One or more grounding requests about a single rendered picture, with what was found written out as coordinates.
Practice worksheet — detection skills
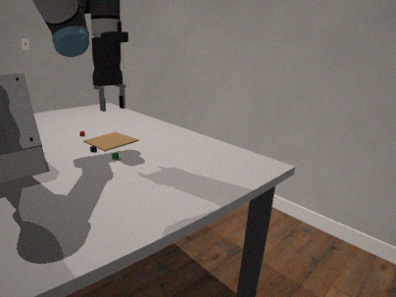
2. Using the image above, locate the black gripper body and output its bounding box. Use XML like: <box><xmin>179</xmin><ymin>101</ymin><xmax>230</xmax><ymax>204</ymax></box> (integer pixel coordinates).
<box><xmin>91</xmin><ymin>19</ymin><xmax>128</xmax><ymax>86</ymax></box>

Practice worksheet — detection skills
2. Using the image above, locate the tan flat mat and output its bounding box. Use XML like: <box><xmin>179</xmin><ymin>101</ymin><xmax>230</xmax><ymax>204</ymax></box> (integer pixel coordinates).
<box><xmin>83</xmin><ymin>132</ymin><xmax>139</xmax><ymax>151</ymax></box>

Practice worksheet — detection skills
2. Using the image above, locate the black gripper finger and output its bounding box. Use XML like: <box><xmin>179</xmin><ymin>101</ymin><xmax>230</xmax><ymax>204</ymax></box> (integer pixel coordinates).
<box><xmin>116</xmin><ymin>84</ymin><xmax>126</xmax><ymax>109</ymax></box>
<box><xmin>94</xmin><ymin>85</ymin><xmax>106</xmax><ymax>112</ymax></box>

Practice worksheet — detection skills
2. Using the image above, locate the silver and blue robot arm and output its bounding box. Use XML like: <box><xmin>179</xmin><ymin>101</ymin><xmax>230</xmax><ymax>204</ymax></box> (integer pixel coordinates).
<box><xmin>32</xmin><ymin>0</ymin><xmax>120</xmax><ymax>57</ymax></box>

